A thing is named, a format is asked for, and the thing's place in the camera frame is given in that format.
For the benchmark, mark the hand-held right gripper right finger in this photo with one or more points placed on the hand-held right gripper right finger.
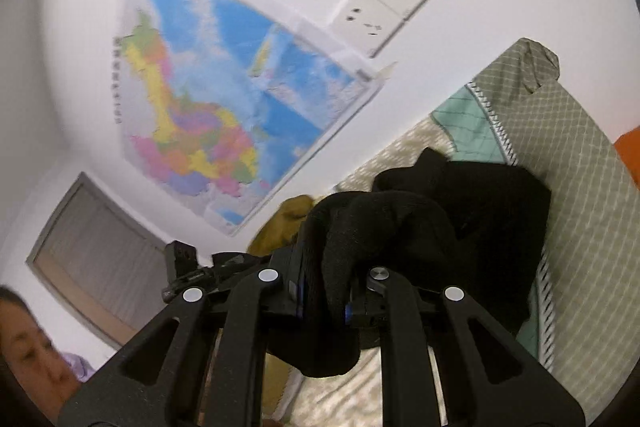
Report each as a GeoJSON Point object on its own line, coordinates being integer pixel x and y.
{"type": "Point", "coordinates": [410, 347]}

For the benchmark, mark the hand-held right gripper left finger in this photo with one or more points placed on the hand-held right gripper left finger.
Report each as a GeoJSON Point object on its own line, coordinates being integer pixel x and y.
{"type": "Point", "coordinates": [240, 337]}

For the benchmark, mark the black garment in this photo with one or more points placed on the black garment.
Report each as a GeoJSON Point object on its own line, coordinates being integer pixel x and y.
{"type": "Point", "coordinates": [450, 217]}

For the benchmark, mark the grey door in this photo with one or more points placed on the grey door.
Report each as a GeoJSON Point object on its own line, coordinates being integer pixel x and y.
{"type": "Point", "coordinates": [90, 247]}

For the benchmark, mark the mustard cloth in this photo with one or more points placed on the mustard cloth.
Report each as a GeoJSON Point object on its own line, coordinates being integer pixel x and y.
{"type": "Point", "coordinates": [280, 227]}

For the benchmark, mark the purple cloth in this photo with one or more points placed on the purple cloth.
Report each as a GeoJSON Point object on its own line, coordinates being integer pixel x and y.
{"type": "Point", "coordinates": [80, 367]}

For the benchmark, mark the person's head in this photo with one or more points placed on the person's head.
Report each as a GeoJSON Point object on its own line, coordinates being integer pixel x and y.
{"type": "Point", "coordinates": [35, 352]}

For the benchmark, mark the patterned bed sheet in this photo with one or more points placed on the patterned bed sheet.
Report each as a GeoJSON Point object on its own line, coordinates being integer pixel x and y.
{"type": "Point", "coordinates": [590, 232]}

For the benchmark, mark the clear tape strip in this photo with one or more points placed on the clear tape strip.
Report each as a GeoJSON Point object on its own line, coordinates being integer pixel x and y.
{"type": "Point", "coordinates": [382, 72]}

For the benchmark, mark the orange object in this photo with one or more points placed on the orange object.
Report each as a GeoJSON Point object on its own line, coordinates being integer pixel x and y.
{"type": "Point", "coordinates": [629, 157]}

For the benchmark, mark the colourful wall map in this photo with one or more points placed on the colourful wall map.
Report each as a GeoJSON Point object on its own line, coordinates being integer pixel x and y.
{"type": "Point", "coordinates": [225, 82]}

